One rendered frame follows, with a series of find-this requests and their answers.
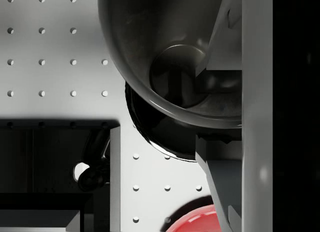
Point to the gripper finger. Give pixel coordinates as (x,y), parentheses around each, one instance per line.
(226,59)
(225,167)

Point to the black mug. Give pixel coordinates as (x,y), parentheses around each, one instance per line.
(140,41)

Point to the red plate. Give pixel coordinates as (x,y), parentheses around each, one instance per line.
(197,219)

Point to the black stove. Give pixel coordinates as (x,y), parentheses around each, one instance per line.
(50,154)

